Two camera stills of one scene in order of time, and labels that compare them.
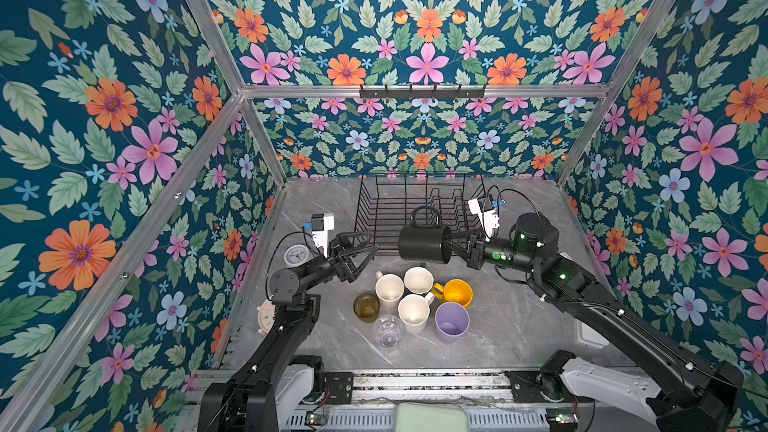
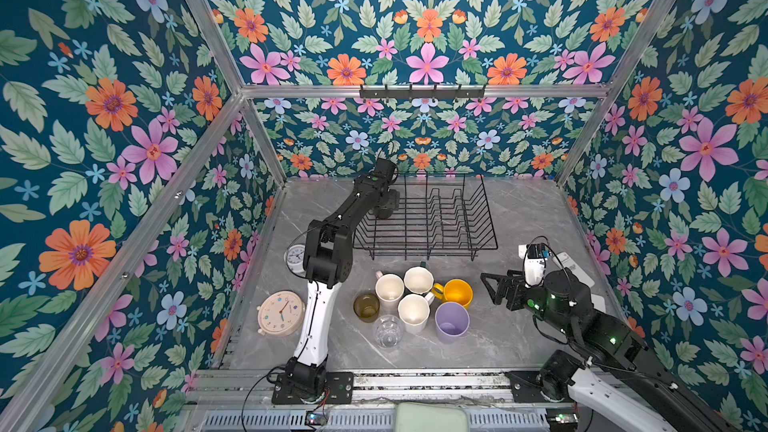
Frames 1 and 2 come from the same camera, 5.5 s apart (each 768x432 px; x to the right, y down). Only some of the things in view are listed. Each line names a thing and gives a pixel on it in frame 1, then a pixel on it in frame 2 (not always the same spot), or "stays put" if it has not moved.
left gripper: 339,245 to 391,200
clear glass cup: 388,331 stays put
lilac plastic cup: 452,320 stays put
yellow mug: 454,290 stays put
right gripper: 477,252 to 516,286
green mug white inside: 419,279 stays put
